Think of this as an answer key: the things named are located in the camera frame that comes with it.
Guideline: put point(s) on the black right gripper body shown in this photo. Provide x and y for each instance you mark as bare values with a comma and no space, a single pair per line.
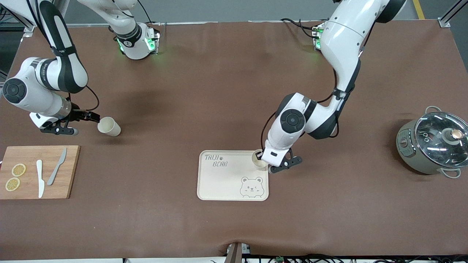
79,114

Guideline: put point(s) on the cream paper cup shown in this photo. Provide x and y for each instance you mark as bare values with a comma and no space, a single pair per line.
109,126

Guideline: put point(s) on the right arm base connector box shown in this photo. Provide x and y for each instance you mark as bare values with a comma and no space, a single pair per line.
153,40

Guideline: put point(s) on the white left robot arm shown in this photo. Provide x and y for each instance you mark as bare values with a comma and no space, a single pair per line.
343,40

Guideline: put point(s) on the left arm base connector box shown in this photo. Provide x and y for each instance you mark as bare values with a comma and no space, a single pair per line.
316,36

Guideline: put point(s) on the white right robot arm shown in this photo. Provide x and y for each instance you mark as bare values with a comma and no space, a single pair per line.
58,73

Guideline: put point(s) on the cream bear print tray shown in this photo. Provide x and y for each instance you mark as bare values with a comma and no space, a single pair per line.
226,182

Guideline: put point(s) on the grey plastic knife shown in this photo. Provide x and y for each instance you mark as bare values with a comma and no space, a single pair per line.
55,170

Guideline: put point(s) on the wooden cutting board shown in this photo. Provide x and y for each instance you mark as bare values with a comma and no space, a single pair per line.
69,175

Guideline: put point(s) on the white plastic knife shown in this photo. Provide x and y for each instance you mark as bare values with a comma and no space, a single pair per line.
40,179

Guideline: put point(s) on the yellow lemon slice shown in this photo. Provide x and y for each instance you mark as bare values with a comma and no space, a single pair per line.
12,184
18,170

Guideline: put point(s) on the brown table mat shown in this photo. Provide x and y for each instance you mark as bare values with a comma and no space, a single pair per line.
204,91

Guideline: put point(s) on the grey-green cooking pot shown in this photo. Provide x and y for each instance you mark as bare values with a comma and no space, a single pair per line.
407,149

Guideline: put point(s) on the glass pot lid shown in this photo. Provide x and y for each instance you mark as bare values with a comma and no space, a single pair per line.
435,138

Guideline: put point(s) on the silver aluminium frame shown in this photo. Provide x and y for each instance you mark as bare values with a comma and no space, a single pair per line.
444,23
26,31

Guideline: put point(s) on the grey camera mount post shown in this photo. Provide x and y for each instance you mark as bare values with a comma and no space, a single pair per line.
236,254

